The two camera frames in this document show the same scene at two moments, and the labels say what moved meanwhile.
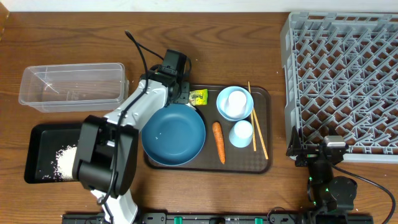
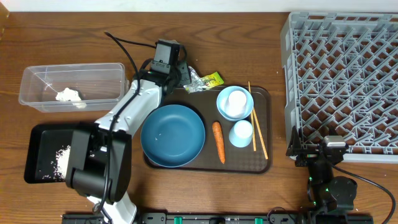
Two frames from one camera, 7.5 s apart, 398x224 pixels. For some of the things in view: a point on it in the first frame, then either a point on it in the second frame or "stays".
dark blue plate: (175, 135) stays
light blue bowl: (235, 103) stays
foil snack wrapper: (198, 97) -> (198, 83)
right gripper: (295, 149) stays
